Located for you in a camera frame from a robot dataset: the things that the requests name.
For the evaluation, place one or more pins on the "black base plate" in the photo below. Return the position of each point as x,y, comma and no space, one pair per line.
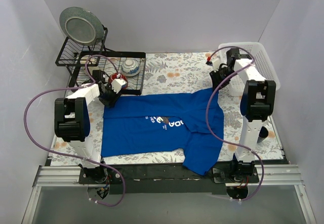
166,178

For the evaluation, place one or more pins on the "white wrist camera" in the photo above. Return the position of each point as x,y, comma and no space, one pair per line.
214,62
118,84

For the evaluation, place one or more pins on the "grey green plate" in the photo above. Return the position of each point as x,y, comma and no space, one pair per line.
82,26

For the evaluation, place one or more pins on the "black wire dish rack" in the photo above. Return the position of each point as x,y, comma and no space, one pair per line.
71,53

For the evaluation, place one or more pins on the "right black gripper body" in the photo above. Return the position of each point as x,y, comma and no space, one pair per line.
217,77

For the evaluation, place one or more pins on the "white plastic basket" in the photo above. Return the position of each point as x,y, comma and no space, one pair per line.
263,64

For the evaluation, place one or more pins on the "floral table mat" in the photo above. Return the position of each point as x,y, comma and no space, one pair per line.
174,73

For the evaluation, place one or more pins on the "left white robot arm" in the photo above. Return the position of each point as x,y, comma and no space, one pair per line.
72,119

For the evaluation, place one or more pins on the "white blue patterned bowl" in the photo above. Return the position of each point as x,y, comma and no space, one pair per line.
130,67

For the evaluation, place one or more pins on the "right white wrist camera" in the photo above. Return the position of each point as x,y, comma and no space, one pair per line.
214,62

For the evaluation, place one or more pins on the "red bowl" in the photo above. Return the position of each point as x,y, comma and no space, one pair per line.
118,76

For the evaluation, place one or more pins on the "blue printed t shirt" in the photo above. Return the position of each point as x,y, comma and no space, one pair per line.
193,122

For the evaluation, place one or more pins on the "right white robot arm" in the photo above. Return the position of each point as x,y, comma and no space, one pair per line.
257,104

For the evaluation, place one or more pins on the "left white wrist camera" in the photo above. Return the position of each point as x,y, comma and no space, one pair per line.
118,84

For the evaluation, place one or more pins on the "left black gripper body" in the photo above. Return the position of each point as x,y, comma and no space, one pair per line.
108,97

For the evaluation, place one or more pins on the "dark blue mug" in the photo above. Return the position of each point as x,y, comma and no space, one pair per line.
263,134

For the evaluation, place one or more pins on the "cream mug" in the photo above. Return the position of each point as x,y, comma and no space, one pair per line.
92,64

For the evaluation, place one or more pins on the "aluminium frame rail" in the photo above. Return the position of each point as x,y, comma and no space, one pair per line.
57,197

